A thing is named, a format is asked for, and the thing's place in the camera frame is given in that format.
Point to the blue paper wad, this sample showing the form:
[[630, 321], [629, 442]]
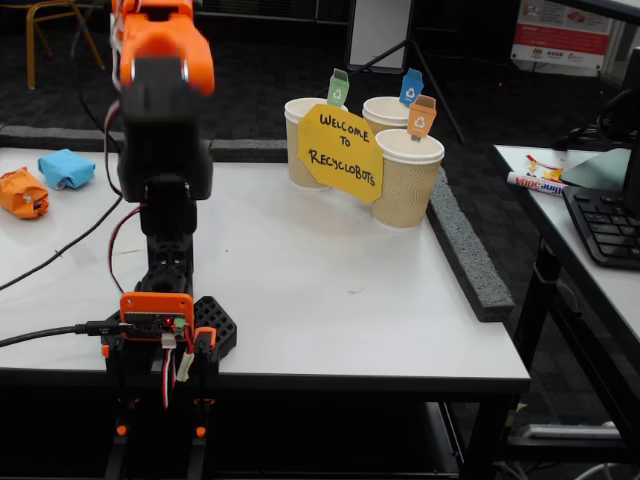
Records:
[[65, 167]]

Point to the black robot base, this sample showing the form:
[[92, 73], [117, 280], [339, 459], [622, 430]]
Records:
[[215, 320]]

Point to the orange black robot arm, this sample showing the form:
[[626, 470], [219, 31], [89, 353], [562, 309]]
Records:
[[160, 150]]

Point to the yellow welcome paper sign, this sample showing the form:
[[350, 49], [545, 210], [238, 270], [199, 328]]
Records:
[[340, 165]]

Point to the paper cup with green label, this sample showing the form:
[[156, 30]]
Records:
[[295, 150]]

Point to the paper cup with orange label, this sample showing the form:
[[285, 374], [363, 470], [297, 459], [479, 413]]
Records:
[[407, 190]]

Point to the short grey foam strip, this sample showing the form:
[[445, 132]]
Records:
[[260, 150]]

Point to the paper cup with blue label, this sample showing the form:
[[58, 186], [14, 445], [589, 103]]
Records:
[[382, 115]]

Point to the green recycling bin label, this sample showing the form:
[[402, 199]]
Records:
[[338, 92]]

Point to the black table clamp orange knob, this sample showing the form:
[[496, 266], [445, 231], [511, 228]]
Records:
[[120, 429], [204, 337]]

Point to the orange recycling bin label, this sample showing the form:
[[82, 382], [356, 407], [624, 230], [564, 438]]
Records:
[[421, 120]]

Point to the blue recycling bin label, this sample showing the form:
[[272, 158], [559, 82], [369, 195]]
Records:
[[411, 90]]

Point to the white power connector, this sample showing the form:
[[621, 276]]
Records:
[[184, 367]]

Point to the orange controller board housing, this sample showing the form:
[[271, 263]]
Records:
[[150, 325]]

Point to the black tripod stand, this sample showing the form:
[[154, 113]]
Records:
[[435, 85]]

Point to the white standing panel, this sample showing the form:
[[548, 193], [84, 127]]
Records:
[[375, 35]]

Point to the red yellow candy wrapper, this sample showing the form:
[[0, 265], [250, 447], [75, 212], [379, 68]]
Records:
[[550, 174]]

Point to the black keyboard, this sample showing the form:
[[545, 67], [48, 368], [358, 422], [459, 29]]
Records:
[[605, 230]]

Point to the orange crumpled paper wad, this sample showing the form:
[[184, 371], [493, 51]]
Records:
[[22, 195]]

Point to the white power strip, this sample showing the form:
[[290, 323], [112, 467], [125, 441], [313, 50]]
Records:
[[565, 431]]

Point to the red white poster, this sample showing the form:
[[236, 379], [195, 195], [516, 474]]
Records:
[[560, 40]]

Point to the white table black frame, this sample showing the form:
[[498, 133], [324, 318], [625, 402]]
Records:
[[555, 215]]

